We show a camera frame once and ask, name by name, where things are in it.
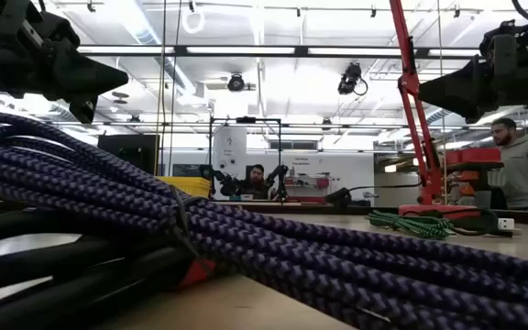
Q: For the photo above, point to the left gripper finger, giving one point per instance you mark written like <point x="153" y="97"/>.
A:
<point x="84" y="110"/>
<point x="90" y="75"/>

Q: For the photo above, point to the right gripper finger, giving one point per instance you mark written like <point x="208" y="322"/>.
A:
<point x="461" y="87"/>
<point x="475" y="114"/>

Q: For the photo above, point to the black background robot arm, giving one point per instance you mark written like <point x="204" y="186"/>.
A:
<point x="280" y="181"/>
<point x="220" y="179"/>

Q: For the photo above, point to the red storage bins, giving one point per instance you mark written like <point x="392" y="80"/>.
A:
<point x="475" y="155"/>

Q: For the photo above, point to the shelf with orange bins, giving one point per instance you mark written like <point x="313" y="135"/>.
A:
<point x="470" y="176"/>

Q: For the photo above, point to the black monitor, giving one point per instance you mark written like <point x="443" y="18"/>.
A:
<point x="128" y="153"/>

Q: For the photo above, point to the red desk lamp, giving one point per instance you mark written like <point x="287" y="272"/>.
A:
<point x="422" y="151"/>

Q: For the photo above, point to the standing person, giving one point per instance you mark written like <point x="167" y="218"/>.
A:
<point x="525" y="174"/>

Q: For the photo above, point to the yellow plastic basket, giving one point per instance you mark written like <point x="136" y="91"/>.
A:
<point x="193" y="185"/>

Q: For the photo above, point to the seated person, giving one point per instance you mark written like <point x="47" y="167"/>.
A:
<point x="256" y="183"/>

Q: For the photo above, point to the black background station frame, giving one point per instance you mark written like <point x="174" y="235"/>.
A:
<point x="210" y="156"/>

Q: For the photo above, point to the round black ceiling camera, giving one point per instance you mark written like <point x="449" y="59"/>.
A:
<point x="235" y="83"/>

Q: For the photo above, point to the black ceiling light rail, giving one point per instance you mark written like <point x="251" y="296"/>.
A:
<point x="300" y="51"/>

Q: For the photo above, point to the black aluminium table frame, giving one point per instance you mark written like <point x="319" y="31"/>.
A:
<point x="337" y="209"/>

